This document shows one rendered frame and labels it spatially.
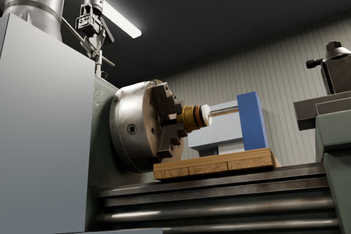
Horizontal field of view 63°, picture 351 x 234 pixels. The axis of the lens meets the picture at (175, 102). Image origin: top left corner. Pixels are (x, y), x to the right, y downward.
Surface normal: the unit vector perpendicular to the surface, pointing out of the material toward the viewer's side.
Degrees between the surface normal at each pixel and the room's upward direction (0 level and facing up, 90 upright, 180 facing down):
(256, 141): 90
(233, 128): 90
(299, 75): 90
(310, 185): 90
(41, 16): 73
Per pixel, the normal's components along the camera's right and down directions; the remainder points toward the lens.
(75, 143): 0.86, -0.24
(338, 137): -0.41, -0.33
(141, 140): -0.31, 0.23
